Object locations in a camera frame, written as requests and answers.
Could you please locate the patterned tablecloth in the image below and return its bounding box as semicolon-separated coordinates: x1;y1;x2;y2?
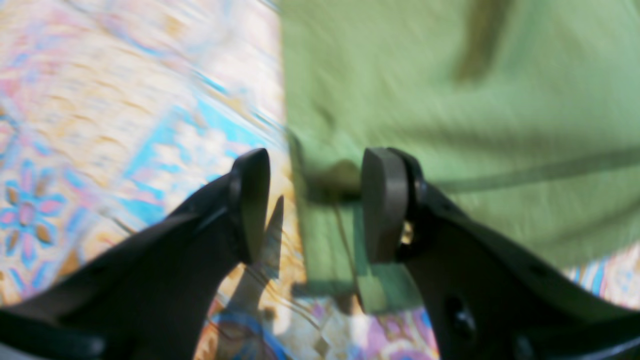
1;0;639;360

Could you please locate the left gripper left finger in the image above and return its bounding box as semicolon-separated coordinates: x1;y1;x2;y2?
0;148;271;360

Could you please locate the green t-shirt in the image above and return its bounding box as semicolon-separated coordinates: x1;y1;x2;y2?
279;0;640;312

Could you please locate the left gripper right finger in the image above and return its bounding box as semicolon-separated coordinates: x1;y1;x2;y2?
361;147;640;360

